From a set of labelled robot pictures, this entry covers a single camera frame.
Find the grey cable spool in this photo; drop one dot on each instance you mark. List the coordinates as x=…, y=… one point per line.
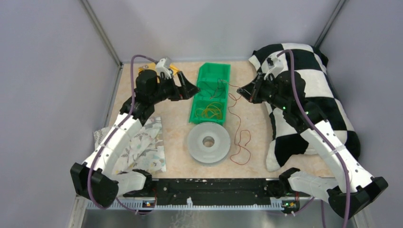
x=208, y=143

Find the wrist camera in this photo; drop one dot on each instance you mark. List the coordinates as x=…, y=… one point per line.
x=275, y=67
x=162, y=68

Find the green compartment bin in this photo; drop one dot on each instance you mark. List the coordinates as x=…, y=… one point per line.
x=210, y=104

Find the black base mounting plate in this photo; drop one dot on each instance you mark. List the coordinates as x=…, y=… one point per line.
x=214, y=192

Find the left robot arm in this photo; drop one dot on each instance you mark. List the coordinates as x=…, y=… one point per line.
x=93, y=179

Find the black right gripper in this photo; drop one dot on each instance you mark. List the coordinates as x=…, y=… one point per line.
x=251, y=90

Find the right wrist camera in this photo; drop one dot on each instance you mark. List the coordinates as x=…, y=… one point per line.
x=275, y=67

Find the white animal print cloth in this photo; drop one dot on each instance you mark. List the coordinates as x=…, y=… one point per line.
x=130, y=146

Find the yellow printed cloth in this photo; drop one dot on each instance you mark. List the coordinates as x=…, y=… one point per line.
x=151, y=66

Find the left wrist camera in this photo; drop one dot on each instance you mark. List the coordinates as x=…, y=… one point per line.
x=162, y=68

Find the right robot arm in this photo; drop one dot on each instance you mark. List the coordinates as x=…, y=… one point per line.
x=353, y=187

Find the black white checkered pillow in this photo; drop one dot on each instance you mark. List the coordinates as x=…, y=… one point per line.
x=310, y=64

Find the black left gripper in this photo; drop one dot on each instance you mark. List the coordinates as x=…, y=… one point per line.
x=188, y=89

